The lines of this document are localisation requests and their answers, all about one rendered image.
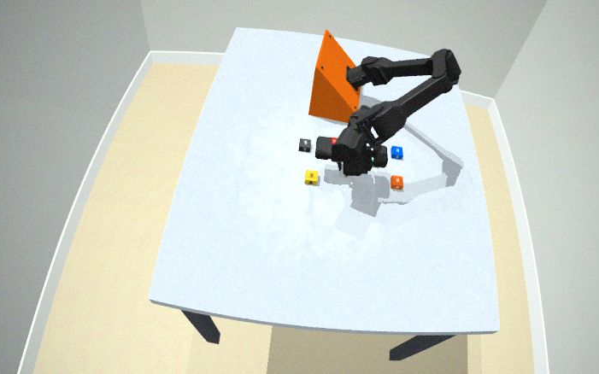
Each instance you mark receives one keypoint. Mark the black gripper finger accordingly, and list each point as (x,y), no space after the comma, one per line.
(338,162)

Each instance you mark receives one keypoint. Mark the yellow block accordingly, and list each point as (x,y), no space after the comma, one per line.
(311,177)

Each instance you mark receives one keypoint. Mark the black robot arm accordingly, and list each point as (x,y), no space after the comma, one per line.
(389,117)

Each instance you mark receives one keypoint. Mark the blue block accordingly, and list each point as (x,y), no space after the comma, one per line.
(396,152)

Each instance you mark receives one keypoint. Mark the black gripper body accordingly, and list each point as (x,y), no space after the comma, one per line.
(379,154)

